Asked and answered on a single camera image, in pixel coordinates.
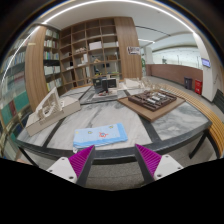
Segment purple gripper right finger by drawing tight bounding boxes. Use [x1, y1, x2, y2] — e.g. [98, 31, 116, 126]
[134, 143, 184, 186]

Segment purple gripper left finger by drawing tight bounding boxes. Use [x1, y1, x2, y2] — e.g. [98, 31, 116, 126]
[46, 144, 97, 188]

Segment light blue folded towel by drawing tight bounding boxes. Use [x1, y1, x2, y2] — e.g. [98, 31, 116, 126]
[73, 123, 128, 148]

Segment dark model on wooden board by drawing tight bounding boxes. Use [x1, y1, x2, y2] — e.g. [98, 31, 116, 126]
[118, 90, 185, 121]

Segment white architectural model on base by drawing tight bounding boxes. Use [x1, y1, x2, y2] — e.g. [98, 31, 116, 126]
[26, 88, 81, 136]

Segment wooden slatted bench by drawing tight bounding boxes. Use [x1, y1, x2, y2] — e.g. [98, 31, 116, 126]
[161, 83, 224, 158]

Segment pale model at table rear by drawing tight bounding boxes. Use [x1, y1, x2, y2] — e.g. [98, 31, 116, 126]
[124, 78, 146, 89]

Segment dark bin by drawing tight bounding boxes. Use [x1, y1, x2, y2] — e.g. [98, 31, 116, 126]
[184, 77, 192, 90]

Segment red bin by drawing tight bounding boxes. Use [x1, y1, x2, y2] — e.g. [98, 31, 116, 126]
[195, 79, 202, 95]

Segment curved left bookshelf with books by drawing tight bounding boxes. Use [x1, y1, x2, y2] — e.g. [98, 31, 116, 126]
[0, 25, 64, 158]

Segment poster sign on shelf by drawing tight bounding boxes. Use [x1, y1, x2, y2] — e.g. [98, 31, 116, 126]
[127, 46, 140, 55]

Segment wooden grid bookshelf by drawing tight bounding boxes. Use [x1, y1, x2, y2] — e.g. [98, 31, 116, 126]
[59, 17, 142, 94]

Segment wall screen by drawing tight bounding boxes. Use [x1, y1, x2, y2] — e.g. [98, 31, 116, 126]
[201, 58, 211, 68]

